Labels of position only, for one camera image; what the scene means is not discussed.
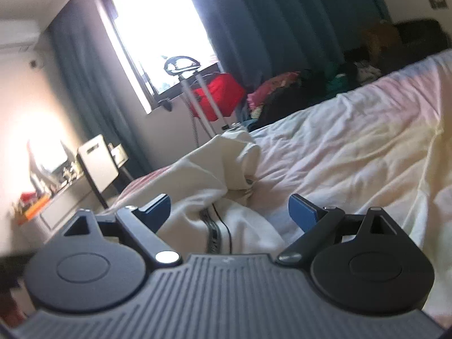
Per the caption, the pink white bed sheet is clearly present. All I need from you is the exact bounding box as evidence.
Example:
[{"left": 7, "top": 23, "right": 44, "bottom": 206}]
[{"left": 119, "top": 47, "right": 452, "bottom": 320}]

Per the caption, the white backed dark chair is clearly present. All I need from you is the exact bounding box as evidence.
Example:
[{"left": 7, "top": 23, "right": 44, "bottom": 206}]
[{"left": 77, "top": 134, "right": 134, "bottom": 210}]

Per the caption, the white garment steamer stand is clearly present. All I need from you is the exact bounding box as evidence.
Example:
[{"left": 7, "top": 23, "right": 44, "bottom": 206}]
[{"left": 163, "top": 55, "right": 231, "bottom": 148}]

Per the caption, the white air conditioner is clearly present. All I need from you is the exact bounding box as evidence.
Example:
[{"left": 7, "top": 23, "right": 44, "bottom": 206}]
[{"left": 0, "top": 19, "right": 41, "bottom": 54}]

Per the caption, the vanity mirror on desk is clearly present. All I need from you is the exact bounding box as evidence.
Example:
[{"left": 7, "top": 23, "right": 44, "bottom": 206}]
[{"left": 28, "top": 138, "right": 70, "bottom": 189}]

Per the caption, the orange flat box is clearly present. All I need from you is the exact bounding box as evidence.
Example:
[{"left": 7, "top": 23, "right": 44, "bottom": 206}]
[{"left": 18, "top": 194, "right": 51, "bottom": 225}]

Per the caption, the cream white zip jacket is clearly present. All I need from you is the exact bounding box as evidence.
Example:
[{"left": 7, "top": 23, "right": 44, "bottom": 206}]
[{"left": 109, "top": 128, "right": 285, "bottom": 257}]

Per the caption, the teal curtain left of window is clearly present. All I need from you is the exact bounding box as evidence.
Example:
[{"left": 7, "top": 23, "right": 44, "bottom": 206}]
[{"left": 47, "top": 2, "right": 153, "bottom": 178}]

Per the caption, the window with dark frame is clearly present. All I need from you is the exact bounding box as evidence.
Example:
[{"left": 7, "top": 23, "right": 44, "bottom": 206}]
[{"left": 98, "top": 0, "right": 221, "bottom": 113}]

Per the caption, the pile of colourful clothes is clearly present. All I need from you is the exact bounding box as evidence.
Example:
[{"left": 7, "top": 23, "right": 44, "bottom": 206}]
[{"left": 236, "top": 60, "right": 382, "bottom": 132}]

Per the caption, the teal curtain of window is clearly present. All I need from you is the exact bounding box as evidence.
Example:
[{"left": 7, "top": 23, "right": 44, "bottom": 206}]
[
  {"left": 47, "top": 2, "right": 153, "bottom": 178},
  {"left": 192, "top": 0, "right": 390, "bottom": 88}
]

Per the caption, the white dressing desk with drawers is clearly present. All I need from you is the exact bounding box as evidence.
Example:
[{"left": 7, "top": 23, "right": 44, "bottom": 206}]
[{"left": 19, "top": 176, "right": 103, "bottom": 247}]

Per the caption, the red bag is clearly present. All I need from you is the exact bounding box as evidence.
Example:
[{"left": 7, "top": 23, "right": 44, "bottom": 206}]
[{"left": 191, "top": 73, "right": 246, "bottom": 122}]

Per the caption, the teal curtain right of window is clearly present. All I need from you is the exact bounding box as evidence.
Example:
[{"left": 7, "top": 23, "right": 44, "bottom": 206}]
[{"left": 192, "top": 0, "right": 390, "bottom": 88}]

